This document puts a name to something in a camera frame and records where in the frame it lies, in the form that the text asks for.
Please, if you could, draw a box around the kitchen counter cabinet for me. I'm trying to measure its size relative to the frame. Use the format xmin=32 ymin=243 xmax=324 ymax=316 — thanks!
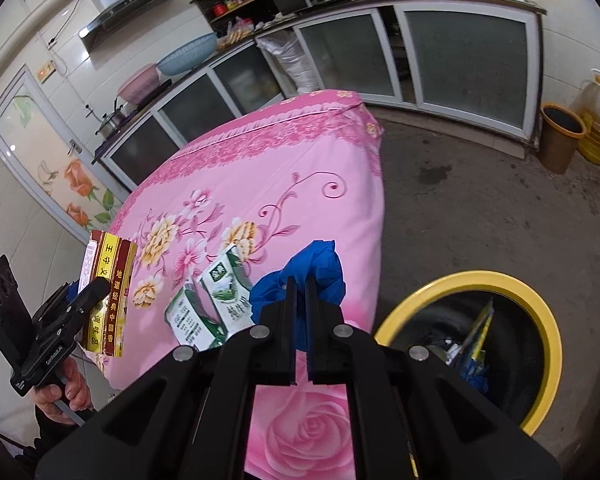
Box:
xmin=90 ymin=0 xmax=547 ymax=194

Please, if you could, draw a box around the pink floral blanket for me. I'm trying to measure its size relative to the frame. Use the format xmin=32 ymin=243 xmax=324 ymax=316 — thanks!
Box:
xmin=86 ymin=88 xmax=387 ymax=480

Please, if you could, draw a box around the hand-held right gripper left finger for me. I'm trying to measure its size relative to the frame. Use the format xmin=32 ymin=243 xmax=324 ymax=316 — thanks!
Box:
xmin=35 ymin=278 xmax=298 ymax=480

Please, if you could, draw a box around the blue plastic basket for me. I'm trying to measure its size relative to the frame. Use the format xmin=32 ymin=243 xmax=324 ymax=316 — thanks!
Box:
xmin=156 ymin=31 xmax=219 ymax=76

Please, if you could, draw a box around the yellow rimmed trash bin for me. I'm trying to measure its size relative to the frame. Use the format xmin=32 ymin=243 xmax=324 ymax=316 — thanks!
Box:
xmin=374 ymin=270 xmax=564 ymax=437

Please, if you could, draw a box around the red yellow cardboard box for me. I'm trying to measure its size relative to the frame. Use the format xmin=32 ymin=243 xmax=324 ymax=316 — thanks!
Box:
xmin=81 ymin=229 xmax=139 ymax=359

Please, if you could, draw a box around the yellow cooking oil bottle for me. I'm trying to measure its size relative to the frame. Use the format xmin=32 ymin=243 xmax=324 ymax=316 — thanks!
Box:
xmin=570 ymin=69 xmax=600 ymax=166

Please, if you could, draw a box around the flower printed glass door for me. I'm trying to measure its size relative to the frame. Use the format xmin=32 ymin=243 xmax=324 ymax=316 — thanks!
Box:
xmin=0 ymin=66 xmax=132 ymax=247

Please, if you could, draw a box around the person's left hand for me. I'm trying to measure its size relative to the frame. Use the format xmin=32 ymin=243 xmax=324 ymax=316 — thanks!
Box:
xmin=32 ymin=357 xmax=96 ymax=427

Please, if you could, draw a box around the green white milk carton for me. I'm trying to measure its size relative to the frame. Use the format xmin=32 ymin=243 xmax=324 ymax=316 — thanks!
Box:
xmin=164 ymin=281 xmax=229 ymax=352
xmin=199 ymin=244 xmax=254 ymax=339

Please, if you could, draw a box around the brown waste bin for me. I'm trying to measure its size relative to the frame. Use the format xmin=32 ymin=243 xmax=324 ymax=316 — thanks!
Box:
xmin=537 ymin=102 xmax=587 ymax=176

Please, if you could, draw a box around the pink plastic basin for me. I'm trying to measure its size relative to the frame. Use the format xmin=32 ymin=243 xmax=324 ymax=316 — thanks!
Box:
xmin=117 ymin=63 xmax=160 ymax=104

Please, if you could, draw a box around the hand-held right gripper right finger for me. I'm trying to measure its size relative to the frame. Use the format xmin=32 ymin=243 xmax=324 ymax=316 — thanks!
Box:
xmin=304 ymin=279 xmax=564 ymax=480

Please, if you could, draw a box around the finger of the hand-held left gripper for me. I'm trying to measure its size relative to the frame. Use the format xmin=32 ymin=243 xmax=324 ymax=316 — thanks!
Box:
xmin=62 ymin=276 xmax=112 ymax=328

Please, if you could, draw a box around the clear bag of snacks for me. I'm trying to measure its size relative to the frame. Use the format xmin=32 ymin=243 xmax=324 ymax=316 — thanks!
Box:
xmin=217 ymin=15 xmax=256 ymax=51

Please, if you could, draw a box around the person's left forearm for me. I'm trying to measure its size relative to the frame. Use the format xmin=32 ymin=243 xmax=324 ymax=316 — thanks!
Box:
xmin=27 ymin=407 xmax=98 ymax=480

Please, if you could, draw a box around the steel cooking pot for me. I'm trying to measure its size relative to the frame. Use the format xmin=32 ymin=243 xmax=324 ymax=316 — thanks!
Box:
xmin=95 ymin=102 xmax=129 ymax=139

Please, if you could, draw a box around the white sack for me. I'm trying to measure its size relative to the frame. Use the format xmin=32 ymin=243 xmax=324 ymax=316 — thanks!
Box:
xmin=256 ymin=29 xmax=324 ymax=97

